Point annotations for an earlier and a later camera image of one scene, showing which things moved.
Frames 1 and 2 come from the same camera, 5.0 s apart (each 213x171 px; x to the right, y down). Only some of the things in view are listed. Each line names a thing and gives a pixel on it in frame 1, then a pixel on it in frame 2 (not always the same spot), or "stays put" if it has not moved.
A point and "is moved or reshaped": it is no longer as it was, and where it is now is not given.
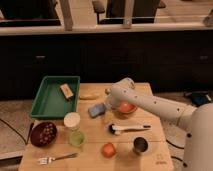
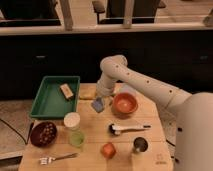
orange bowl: x=127 y=108 stays put
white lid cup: x=72 y=121 stays put
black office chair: x=143 y=12 stays put
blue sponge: x=97 y=110 is moved or reshaped
